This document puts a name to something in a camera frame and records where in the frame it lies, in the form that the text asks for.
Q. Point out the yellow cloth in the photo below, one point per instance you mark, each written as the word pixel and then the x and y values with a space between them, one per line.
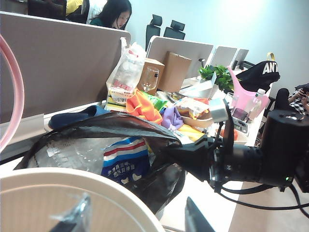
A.
pixel 190 131

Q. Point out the clear plastic shopping bag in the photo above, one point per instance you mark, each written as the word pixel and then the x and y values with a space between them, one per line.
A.
pixel 125 72

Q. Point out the white ribbed plastic trash can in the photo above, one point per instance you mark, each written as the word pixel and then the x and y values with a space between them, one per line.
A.
pixel 29 207

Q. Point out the clear water bottle white cap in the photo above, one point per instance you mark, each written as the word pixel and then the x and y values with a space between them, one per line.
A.
pixel 259 93

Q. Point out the woman with black hair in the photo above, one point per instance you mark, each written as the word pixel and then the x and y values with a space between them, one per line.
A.
pixel 113 12

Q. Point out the person in yellow shirt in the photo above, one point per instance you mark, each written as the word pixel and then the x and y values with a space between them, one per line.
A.
pixel 74 6

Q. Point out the blue snack bag white print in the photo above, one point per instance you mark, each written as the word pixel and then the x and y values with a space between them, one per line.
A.
pixel 125 169

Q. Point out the purple cloth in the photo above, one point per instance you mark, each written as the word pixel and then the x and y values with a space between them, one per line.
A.
pixel 172 117

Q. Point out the green potted plant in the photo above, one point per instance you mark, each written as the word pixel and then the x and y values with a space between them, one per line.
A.
pixel 224 77

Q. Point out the orange cloth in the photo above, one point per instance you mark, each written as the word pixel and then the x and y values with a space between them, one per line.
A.
pixel 144 108

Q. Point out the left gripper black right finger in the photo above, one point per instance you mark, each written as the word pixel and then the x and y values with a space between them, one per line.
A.
pixel 195 220

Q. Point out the green snack packet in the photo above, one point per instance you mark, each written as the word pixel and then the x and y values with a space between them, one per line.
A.
pixel 159 102

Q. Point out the black garbage bag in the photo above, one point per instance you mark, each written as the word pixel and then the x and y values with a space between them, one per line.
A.
pixel 154 188

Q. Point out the white plant pot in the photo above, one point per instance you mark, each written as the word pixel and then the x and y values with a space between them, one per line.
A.
pixel 205 89

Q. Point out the small cardboard glass box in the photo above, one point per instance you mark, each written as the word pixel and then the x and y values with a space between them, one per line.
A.
pixel 154 64

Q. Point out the dark blue slipper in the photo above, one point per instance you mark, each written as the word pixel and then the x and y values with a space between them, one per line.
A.
pixel 72 118

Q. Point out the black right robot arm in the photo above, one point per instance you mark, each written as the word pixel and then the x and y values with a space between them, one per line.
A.
pixel 282 145

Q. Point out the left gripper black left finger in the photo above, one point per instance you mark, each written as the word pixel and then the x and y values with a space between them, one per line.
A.
pixel 77 217

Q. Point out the orange white noodle packet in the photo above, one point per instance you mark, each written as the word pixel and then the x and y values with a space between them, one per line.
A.
pixel 193 107

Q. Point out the tall plain cardboard box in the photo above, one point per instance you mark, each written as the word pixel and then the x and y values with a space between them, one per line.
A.
pixel 175 72

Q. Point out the black bag white letters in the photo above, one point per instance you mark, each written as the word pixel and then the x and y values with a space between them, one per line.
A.
pixel 260 77

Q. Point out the beige white-edged desk partition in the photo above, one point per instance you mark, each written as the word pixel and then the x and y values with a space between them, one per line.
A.
pixel 188 50
pixel 241 58
pixel 224 56

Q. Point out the pink plastic watering jug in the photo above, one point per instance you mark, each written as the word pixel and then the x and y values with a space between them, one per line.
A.
pixel 241 84

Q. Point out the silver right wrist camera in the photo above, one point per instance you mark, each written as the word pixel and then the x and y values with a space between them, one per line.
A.
pixel 218 111

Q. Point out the black office chair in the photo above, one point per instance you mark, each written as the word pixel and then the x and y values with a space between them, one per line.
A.
pixel 175 31
pixel 153 31

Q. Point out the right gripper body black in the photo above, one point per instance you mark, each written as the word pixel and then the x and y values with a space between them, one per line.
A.
pixel 241 164

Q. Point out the small grey electronic device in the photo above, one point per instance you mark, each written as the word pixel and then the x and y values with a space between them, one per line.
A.
pixel 241 125

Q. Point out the tan paper bowl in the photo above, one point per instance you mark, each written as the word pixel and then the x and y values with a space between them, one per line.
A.
pixel 200 121

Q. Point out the seated person plaid shirt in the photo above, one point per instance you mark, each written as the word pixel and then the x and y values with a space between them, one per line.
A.
pixel 299 104

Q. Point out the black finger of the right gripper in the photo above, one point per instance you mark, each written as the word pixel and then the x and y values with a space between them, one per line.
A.
pixel 198 159

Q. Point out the clear wine glass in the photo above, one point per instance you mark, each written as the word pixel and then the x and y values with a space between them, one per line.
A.
pixel 150 77

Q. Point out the black right camera bracket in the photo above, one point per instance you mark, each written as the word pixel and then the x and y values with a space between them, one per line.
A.
pixel 229 130

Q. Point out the clear drinking glass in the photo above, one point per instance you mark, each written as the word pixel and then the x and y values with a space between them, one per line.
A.
pixel 233 99

